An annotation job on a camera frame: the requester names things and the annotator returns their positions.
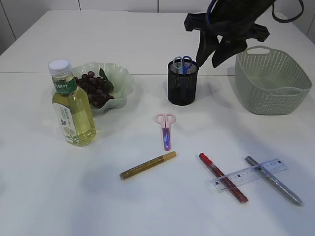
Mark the dark red grape bunch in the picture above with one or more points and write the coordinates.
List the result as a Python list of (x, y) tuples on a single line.
[(98, 88)]

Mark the silver glitter marker pen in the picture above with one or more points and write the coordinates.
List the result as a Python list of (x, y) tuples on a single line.
[(275, 183)]

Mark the jasmine tea bottle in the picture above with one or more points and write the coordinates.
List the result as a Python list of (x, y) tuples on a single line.
[(71, 105)]

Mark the clear plastic ruler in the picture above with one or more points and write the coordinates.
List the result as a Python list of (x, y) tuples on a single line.
[(245, 176)]

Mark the green woven plastic basket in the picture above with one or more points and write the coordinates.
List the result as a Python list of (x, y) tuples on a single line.
[(271, 83)]

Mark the red marker pen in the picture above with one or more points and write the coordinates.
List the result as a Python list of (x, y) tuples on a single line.
[(221, 175)]

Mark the blue scissors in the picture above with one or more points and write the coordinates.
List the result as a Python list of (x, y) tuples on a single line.
[(182, 64)]

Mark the gold glitter marker pen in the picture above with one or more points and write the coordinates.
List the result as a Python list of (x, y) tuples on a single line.
[(147, 165)]

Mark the small pink scissors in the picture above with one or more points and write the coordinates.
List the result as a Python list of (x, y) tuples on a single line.
[(165, 120)]

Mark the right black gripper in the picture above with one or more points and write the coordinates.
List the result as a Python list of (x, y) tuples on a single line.
[(232, 19)]

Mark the black mesh pen holder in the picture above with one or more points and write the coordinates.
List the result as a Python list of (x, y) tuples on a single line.
[(181, 88)]

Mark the light green wavy plate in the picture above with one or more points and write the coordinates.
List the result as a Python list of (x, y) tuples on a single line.
[(120, 78)]

